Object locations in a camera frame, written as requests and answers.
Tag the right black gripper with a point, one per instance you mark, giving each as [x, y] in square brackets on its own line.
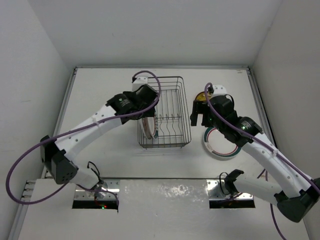
[200, 107]

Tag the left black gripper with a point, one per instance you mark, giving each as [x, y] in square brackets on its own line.
[148, 114]

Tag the yellow brown plate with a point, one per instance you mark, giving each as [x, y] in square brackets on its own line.
[201, 97]

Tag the white patterned plate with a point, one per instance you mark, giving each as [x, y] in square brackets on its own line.
[146, 127]

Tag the white plate dark rim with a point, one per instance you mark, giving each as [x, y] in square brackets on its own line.
[218, 146]

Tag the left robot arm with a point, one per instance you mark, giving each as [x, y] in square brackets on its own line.
[59, 155]

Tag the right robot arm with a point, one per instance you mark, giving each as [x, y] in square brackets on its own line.
[226, 134]

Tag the white plate green rim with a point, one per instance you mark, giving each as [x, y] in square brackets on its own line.
[153, 126]

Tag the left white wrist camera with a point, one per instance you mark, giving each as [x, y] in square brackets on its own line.
[139, 82]

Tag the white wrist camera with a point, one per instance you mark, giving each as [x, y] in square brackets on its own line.
[139, 82]
[216, 90]

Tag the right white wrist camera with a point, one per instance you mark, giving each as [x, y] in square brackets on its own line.
[216, 90]

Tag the metal wire dish rack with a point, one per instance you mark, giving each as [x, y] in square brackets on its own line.
[174, 130]

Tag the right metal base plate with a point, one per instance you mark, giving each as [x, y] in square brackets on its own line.
[217, 192]

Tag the metal base plate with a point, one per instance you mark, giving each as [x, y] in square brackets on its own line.
[217, 192]
[111, 185]

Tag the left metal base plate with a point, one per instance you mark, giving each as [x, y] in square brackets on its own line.
[111, 185]

